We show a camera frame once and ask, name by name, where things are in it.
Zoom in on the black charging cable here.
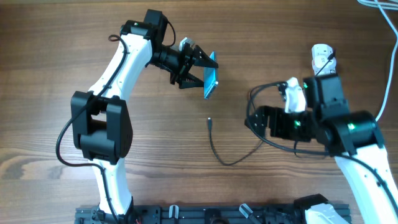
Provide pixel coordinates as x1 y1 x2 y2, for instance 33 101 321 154
206 49 336 167

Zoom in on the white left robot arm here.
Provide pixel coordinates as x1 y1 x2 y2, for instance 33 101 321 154
71 9 218 223

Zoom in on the blue screen smartphone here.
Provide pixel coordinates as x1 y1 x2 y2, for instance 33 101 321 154
203 67 219 100

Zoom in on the white power strip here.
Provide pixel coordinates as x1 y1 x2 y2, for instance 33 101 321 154
312 44 336 60

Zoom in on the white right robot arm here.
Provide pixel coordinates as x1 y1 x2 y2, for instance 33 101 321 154
245 74 397 223

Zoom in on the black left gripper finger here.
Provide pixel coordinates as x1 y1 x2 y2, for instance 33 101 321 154
179 73 204 89
193 45 218 68

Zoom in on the white charger adapter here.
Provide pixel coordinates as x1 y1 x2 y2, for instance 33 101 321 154
312 55 336 76

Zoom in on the white power strip cable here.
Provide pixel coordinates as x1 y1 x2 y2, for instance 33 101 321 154
357 0 398 122

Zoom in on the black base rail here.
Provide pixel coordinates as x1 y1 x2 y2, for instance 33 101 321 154
74 204 305 224

